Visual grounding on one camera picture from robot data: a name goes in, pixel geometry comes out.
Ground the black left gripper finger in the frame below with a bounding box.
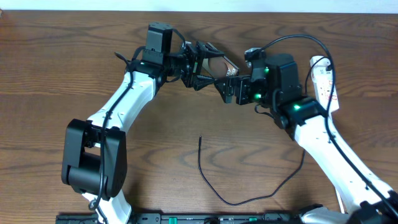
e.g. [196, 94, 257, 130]
[195, 75, 226, 91]
[198, 41, 224, 59]

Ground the white power strip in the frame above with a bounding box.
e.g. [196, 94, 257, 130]
[313, 80, 340, 113]

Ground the black USB charging cable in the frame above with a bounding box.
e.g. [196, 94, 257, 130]
[198, 55, 334, 207]

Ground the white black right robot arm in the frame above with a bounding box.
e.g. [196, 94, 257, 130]
[227, 48, 397, 223]

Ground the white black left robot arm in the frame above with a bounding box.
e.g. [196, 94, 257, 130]
[61, 22, 224, 223]

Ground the white USB charger adapter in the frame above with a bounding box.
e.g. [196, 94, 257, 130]
[310, 55, 333, 83]

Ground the white power strip cord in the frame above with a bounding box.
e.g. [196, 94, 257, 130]
[335, 188, 346, 214]

